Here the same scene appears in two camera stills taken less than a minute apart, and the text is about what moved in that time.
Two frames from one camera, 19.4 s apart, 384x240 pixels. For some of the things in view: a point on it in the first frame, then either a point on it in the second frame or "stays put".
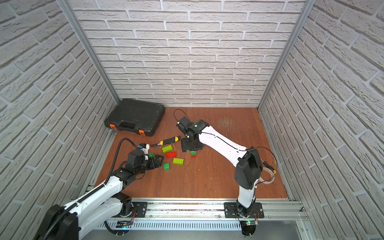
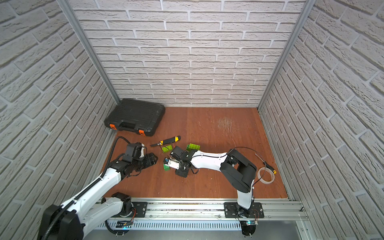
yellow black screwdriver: x=167 y=141 stays put
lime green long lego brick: x=167 y=148 stays put
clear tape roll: x=267 y=182 stays put
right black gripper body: x=186 y=145 → x=181 y=172
